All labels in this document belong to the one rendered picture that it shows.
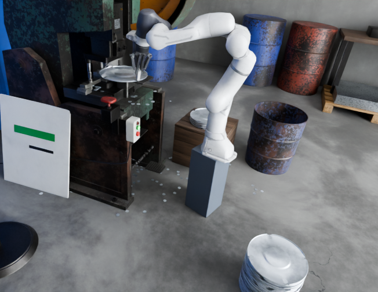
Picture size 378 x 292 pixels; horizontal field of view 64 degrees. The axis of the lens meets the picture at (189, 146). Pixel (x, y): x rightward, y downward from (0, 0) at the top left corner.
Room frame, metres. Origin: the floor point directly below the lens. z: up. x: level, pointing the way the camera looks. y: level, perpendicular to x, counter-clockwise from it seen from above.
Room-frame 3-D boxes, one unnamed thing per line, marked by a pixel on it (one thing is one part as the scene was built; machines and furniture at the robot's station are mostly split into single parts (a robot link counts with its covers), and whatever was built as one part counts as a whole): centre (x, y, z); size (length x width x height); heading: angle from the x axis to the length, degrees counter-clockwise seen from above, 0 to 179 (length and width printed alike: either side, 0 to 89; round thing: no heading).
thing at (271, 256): (0.99, -0.49, 0.23); 0.29 x 0.29 x 0.01
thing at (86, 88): (1.66, 0.62, 0.76); 0.17 x 0.06 x 0.10; 164
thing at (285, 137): (2.20, -0.69, 0.24); 0.42 x 0.42 x 0.48
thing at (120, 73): (1.79, 0.45, 0.78); 0.29 x 0.29 x 0.01
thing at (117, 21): (1.81, 0.53, 1.04); 0.17 x 0.15 x 0.30; 74
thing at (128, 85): (1.77, 0.40, 0.72); 0.25 x 0.14 x 0.14; 74
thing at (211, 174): (1.56, -0.14, 0.23); 0.18 x 0.18 x 0.45; 55
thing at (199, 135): (2.14, -0.13, 0.18); 0.40 x 0.38 x 0.35; 69
